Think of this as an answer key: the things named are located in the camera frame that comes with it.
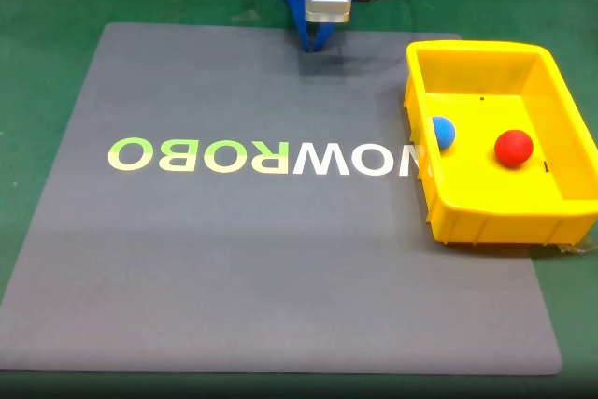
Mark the yellow plastic bin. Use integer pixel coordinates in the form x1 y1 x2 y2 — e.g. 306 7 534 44
403 39 598 247

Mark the grey mat with lettering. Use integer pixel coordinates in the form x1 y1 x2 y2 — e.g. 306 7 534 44
0 21 564 377

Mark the clear tape piece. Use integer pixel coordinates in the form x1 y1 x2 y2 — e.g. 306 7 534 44
556 235 598 256

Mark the silver camera box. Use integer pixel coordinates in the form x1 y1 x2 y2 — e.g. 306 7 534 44
303 0 352 25

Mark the blue ball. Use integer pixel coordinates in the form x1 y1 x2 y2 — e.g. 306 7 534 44
431 115 457 152

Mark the red ball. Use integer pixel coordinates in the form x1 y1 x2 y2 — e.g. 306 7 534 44
493 129 535 169

